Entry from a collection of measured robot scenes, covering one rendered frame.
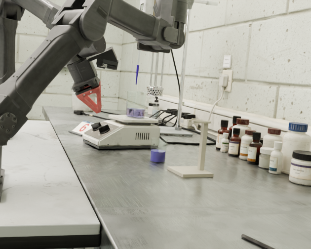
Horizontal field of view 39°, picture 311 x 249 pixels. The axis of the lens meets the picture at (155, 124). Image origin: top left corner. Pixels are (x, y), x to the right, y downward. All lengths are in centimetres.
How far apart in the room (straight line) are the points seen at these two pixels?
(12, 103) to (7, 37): 59
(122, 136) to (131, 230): 65
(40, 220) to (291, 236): 37
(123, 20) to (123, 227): 50
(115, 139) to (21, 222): 64
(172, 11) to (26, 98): 48
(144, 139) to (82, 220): 66
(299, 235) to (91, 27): 54
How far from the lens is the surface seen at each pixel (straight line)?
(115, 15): 97
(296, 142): 115
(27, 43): 366
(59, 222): 66
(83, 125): 154
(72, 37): 88
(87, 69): 119
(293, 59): 143
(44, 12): 125
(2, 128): 79
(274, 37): 155
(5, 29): 138
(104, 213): 70
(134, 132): 127
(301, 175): 106
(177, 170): 101
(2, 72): 137
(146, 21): 104
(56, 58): 86
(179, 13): 116
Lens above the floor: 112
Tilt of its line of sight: 6 degrees down
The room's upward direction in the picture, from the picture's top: 5 degrees clockwise
